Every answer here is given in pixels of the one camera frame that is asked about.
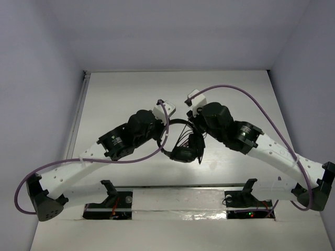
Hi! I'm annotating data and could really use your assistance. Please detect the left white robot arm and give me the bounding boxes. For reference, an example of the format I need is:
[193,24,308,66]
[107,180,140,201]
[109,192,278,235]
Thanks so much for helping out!
[25,106,175,222]

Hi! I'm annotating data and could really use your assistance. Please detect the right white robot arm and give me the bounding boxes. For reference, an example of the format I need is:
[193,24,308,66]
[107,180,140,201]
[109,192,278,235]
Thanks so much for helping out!
[187,102,334,211]

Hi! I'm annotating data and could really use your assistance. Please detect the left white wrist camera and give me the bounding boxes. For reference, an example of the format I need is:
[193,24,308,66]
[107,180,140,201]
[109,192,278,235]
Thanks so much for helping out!
[152,100,176,125]

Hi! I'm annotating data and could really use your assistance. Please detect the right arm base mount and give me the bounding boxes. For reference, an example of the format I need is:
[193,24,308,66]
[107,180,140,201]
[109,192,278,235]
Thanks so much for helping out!
[222,178,275,220]

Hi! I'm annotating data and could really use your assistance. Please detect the black headphones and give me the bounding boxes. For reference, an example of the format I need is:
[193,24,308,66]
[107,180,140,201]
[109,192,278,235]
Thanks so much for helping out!
[156,119,205,164]

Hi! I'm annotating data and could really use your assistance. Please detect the aluminium rail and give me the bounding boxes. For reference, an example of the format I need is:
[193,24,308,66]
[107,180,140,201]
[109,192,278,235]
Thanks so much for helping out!
[115,182,245,189]

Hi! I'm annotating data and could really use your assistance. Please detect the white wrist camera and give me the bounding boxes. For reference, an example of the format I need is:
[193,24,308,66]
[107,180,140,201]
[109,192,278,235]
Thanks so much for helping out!
[152,100,176,125]
[184,89,207,117]

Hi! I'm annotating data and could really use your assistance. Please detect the white taped cover panel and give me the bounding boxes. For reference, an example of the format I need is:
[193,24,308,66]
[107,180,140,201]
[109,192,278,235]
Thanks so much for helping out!
[131,188,227,221]

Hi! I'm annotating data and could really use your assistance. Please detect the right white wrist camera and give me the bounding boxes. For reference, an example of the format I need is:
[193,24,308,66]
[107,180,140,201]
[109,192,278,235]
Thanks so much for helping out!
[184,89,207,117]

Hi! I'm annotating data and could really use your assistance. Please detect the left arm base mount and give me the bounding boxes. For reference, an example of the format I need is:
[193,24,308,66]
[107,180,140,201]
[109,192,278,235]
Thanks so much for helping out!
[83,180,133,220]

